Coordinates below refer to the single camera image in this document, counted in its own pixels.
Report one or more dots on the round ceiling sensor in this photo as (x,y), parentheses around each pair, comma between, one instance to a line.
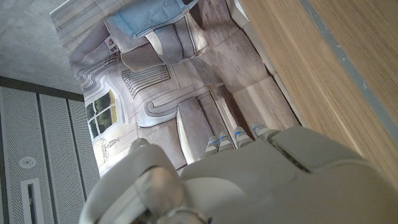
(27,162)

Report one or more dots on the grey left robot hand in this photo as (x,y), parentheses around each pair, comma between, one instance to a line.
(264,186)

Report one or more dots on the white ceiling slot vent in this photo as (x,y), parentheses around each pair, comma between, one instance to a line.
(31,200)

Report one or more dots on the printed sofa room backdrop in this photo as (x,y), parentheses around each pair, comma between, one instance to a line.
(174,77)

